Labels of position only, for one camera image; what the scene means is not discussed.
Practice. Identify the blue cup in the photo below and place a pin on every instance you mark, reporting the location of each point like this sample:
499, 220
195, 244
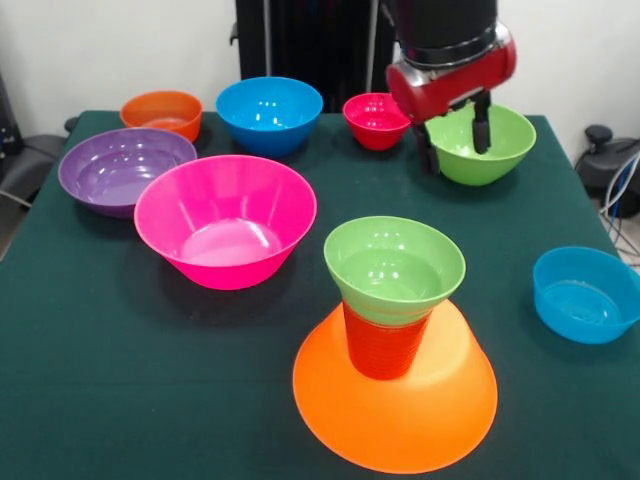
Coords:
580, 310

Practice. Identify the large orange bowl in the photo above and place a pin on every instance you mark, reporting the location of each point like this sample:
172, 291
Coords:
400, 425

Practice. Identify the small crimson bowl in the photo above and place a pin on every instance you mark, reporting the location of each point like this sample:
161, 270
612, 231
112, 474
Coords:
375, 130

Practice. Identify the orange cup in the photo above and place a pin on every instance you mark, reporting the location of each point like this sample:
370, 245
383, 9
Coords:
385, 350
160, 107

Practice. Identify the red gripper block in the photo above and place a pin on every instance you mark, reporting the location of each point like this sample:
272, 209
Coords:
440, 95

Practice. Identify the large green bowl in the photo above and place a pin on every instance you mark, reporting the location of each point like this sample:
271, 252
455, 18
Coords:
510, 145

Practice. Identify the purple bowl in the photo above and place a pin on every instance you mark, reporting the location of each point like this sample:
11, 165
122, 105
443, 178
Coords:
110, 170

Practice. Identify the dark green tablecloth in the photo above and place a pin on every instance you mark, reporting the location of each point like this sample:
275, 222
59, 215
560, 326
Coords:
150, 375

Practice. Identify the small green bowl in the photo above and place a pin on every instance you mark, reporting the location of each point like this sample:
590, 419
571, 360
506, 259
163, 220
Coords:
395, 270

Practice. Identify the blue bowl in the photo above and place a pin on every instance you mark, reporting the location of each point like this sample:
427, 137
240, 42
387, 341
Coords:
270, 135

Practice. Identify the large pink bowl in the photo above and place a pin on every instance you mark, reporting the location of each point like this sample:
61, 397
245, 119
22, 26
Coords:
225, 225

